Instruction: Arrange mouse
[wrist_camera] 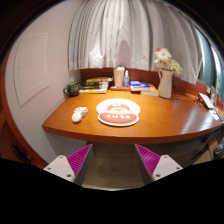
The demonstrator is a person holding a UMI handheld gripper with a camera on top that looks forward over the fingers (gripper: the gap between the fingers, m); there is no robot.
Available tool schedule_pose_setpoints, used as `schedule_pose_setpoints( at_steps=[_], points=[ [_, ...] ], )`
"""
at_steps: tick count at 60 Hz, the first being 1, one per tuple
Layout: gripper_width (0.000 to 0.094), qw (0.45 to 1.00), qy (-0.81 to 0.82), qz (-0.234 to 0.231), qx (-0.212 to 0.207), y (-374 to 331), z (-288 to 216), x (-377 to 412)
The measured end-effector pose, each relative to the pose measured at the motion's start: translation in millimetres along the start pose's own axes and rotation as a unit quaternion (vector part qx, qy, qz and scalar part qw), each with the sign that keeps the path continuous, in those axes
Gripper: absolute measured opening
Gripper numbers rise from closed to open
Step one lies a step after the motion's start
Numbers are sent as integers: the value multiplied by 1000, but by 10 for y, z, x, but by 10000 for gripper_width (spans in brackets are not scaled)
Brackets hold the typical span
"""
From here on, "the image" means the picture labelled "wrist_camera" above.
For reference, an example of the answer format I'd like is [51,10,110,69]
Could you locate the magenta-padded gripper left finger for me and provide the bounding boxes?
[43,143,94,187]

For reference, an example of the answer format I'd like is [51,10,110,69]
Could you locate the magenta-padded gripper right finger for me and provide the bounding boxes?
[134,143,184,186]

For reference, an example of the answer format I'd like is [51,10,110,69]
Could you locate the white computer mouse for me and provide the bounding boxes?
[71,106,89,124]

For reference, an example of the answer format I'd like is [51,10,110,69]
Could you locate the round white pink mouse pad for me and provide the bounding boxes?
[95,97,141,128]

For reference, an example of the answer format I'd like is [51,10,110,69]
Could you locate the orange book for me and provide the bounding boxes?
[139,83,160,97]

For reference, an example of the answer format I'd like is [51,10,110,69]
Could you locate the dark green mug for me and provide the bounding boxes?
[63,81,80,98]

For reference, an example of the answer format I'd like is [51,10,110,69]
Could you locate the white flat device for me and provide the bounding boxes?
[198,92,216,110]

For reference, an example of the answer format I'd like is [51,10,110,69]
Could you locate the yellow and white book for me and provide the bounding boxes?
[78,87,108,95]

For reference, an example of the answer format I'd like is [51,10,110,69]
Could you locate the white pitcher vase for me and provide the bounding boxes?
[157,68,175,100]

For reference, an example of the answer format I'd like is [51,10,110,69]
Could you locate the blue book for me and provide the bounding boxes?
[129,80,152,92]

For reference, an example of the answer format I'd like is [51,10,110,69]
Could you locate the red book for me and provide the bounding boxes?
[109,85,132,92]

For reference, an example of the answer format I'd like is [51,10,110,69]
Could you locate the clear spray bottle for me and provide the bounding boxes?
[122,70,130,88]

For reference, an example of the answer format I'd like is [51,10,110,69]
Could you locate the black and yellow book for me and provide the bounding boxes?
[85,76,114,84]

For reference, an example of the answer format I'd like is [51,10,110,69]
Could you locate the cream travel tumbler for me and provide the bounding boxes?
[113,65,126,88]

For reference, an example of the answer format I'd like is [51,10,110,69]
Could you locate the white flower bouquet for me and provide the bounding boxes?
[153,46,184,76]

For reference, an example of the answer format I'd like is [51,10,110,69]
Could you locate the glass window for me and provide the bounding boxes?
[199,29,224,98]

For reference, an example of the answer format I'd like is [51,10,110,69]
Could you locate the white curtain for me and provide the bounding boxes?
[67,0,204,85]

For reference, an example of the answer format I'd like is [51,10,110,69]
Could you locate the black cable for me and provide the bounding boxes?
[172,84,203,108]

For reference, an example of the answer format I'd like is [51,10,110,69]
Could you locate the white wall panel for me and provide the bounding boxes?
[13,32,51,108]

